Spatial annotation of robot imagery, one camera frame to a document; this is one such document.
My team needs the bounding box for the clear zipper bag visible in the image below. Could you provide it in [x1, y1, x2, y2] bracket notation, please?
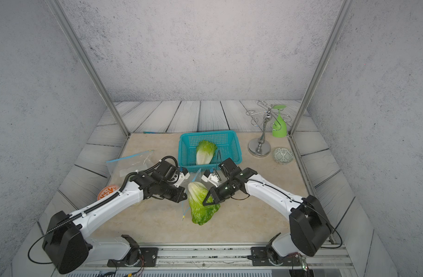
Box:
[106, 150, 154, 178]
[182, 169, 202, 220]

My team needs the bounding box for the chinese cabbage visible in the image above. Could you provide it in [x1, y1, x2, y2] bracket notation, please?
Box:
[188, 182, 221, 226]
[196, 140, 217, 165]

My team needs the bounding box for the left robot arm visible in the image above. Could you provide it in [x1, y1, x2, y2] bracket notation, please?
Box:
[39, 156, 189, 274]

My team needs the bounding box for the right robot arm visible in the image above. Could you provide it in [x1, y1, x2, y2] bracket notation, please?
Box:
[202, 158, 336, 266]

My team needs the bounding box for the teal plastic basket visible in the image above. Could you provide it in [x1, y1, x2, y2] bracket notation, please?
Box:
[178, 130, 243, 173]

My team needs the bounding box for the silver metal cup rack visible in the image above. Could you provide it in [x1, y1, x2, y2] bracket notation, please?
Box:
[246, 100, 291, 158]

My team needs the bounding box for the orange patterned bowl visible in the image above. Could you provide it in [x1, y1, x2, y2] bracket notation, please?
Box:
[97, 185, 120, 200]

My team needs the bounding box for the green plastic goblet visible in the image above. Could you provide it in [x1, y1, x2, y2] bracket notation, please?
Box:
[272, 105, 288, 138]

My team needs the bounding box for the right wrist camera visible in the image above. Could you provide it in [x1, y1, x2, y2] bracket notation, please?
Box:
[201, 170, 221, 187]

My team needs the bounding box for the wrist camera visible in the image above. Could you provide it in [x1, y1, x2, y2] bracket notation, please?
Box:
[201, 170, 221, 187]
[174, 167, 190, 188]

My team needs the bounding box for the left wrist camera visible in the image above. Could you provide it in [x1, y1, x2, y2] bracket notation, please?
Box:
[174, 167, 190, 188]

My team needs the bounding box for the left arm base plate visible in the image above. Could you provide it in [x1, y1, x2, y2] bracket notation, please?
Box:
[107, 247, 159, 268]

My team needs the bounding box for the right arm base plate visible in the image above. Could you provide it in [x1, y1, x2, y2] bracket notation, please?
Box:
[247, 247, 301, 267]

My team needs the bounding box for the right aluminium frame post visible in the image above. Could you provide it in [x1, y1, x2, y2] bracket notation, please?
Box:
[289, 0, 354, 137]

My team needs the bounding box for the aluminium frame post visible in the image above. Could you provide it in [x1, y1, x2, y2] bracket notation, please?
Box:
[289, 0, 354, 137]
[46, 0, 131, 139]

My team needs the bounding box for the aluminium front rail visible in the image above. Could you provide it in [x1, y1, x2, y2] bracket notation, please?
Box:
[68, 243, 357, 277]

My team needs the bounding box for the left aluminium frame post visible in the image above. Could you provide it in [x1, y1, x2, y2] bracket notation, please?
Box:
[46, 0, 131, 139]

